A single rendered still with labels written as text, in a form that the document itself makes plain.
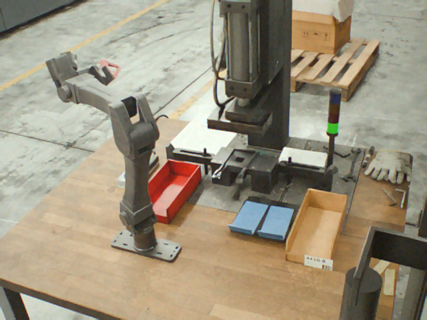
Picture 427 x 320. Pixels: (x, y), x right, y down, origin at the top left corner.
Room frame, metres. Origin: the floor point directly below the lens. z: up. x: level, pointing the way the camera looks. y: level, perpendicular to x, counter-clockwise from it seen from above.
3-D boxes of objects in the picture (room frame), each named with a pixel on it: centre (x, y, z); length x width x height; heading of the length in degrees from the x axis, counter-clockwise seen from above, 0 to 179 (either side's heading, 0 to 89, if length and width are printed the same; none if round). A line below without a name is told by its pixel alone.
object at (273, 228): (1.14, -0.17, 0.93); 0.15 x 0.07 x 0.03; 159
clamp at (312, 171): (1.35, -0.28, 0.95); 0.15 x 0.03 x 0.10; 66
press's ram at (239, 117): (1.46, -0.12, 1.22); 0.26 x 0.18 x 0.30; 156
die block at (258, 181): (1.39, -0.10, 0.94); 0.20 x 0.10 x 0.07; 66
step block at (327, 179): (1.32, -0.34, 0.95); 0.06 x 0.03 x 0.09; 66
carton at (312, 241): (1.09, -0.29, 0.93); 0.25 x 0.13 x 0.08; 156
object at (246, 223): (1.17, -0.09, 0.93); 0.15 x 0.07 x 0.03; 155
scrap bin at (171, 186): (1.32, 0.14, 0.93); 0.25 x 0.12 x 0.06; 156
